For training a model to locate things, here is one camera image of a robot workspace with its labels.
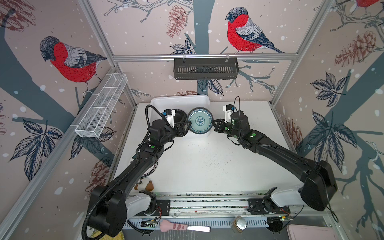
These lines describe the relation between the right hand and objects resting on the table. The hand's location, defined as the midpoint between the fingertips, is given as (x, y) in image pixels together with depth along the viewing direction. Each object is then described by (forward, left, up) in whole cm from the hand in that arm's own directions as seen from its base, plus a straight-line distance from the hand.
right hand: (209, 122), depth 78 cm
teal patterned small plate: (+2, +4, 0) cm, 4 cm away
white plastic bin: (+31, +19, -15) cm, 39 cm away
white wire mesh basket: (+4, +59, +8) cm, 60 cm away
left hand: (-3, +11, +3) cm, 12 cm away
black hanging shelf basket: (+47, +16, +4) cm, 50 cm away
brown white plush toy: (-26, +35, -22) cm, 49 cm away
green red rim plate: (-18, +34, -22) cm, 44 cm away
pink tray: (-43, -39, -25) cm, 63 cm away
